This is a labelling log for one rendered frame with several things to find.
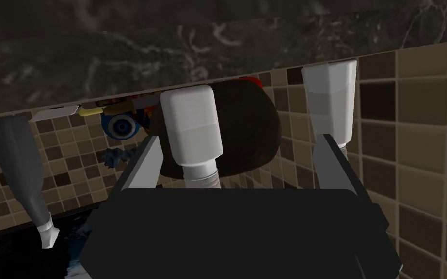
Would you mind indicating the dark brown round bowl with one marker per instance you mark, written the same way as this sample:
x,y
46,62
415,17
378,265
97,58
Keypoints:
x,y
246,128

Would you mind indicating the colourful toy with blue wheel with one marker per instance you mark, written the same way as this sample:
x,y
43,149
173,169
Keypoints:
x,y
120,126

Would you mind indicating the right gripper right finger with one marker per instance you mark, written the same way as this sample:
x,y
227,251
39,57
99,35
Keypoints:
x,y
330,170

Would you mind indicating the white flat blade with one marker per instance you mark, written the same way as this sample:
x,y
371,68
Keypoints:
x,y
54,112

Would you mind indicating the white square bottle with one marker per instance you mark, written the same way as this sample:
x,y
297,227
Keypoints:
x,y
192,124

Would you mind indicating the white tall faceted bottle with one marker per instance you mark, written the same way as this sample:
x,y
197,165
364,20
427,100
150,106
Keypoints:
x,y
330,97

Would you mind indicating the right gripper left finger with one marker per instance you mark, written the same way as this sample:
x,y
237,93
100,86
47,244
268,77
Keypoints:
x,y
145,170

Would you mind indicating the dark blue crumpled object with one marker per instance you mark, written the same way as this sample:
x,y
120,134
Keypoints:
x,y
115,157

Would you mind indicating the grey bottle with white cap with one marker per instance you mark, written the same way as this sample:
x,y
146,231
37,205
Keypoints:
x,y
18,162

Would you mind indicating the red rounded object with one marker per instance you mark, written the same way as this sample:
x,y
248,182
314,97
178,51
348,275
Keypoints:
x,y
253,81

